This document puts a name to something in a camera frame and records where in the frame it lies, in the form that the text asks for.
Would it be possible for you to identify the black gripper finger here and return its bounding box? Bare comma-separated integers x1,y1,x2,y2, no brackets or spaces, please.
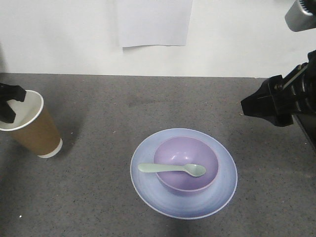
0,83,26,102
241,75,293,127
0,101,15,123

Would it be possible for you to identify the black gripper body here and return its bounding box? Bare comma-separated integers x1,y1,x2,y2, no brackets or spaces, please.
282,51,316,115

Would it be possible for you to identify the brown paper cup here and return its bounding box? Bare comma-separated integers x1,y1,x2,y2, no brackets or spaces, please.
0,90,63,158

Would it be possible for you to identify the mint green plastic spoon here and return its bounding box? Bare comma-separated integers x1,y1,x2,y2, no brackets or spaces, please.
138,163,206,177

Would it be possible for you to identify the purple plastic bowl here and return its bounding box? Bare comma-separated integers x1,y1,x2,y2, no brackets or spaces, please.
153,137,220,196

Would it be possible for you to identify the light blue plastic plate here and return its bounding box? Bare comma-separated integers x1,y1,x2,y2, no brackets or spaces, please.
130,128,238,220

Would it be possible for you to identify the white paper sheet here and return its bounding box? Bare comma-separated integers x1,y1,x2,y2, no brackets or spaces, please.
117,0,193,47

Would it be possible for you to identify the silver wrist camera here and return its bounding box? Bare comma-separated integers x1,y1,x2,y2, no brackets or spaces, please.
285,0,316,32

